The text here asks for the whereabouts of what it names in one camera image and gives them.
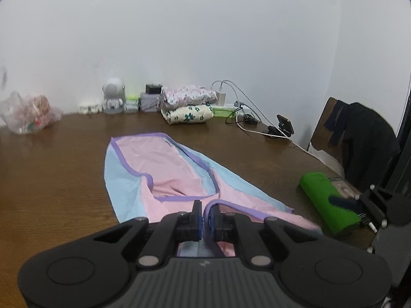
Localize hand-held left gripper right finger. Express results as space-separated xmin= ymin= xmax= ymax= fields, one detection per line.
xmin=210 ymin=205 xmax=322 ymax=268

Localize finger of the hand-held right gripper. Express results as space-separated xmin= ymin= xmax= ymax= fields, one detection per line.
xmin=329 ymin=194 xmax=362 ymax=211

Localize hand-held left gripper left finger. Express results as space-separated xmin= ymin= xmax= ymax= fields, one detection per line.
xmin=93 ymin=200 xmax=203 ymax=268

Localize pink blue garment purple trim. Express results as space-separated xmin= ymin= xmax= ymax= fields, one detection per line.
xmin=104 ymin=131 xmax=323 ymax=259

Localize green cylinder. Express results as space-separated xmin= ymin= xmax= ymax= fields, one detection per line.
xmin=298 ymin=171 xmax=362 ymax=236

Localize white bag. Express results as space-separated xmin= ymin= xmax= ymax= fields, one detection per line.
xmin=306 ymin=143 xmax=345 ymax=174

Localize wooden chair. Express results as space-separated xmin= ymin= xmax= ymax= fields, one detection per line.
xmin=310 ymin=97 xmax=354 ymax=180

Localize phone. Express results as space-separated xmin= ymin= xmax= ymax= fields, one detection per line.
xmin=277 ymin=114 xmax=294 ymax=137

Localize cream garment teal flowers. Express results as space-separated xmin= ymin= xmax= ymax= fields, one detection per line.
xmin=161 ymin=103 xmax=214 ymax=125

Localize white power strip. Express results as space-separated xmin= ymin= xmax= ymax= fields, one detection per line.
xmin=226 ymin=103 xmax=248 ymax=118

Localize pink floral folded garment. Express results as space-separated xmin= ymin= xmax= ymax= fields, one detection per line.
xmin=160 ymin=85 xmax=218 ymax=110

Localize patterned tin box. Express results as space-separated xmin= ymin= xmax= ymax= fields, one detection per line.
xmin=139 ymin=92 xmax=163 ymax=113

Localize green white small box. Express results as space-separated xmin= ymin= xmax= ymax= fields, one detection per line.
xmin=125 ymin=95 xmax=140 ymax=112

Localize white robot speaker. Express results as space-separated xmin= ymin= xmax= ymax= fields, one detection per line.
xmin=102 ymin=77 xmax=126 ymax=114

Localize white plastic clip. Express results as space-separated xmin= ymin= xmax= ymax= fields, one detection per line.
xmin=79 ymin=104 xmax=103 ymax=115

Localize plastic bag of snacks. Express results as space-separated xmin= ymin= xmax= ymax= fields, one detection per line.
xmin=0 ymin=91 xmax=63 ymax=135

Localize black cable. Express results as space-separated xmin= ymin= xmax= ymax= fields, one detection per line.
xmin=225 ymin=111 xmax=245 ymax=125

